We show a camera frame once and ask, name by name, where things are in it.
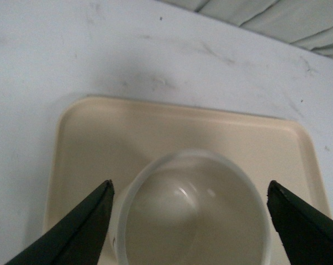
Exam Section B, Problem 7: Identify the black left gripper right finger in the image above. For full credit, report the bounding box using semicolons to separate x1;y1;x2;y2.
267;181;333;264

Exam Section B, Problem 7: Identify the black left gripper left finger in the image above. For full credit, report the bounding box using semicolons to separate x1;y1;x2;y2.
7;180;114;264

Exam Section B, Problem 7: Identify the beige square plastic plate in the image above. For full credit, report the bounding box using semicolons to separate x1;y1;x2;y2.
45;97;330;264

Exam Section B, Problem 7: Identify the pale grey curtain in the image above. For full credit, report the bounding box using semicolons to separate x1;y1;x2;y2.
169;0;333;59

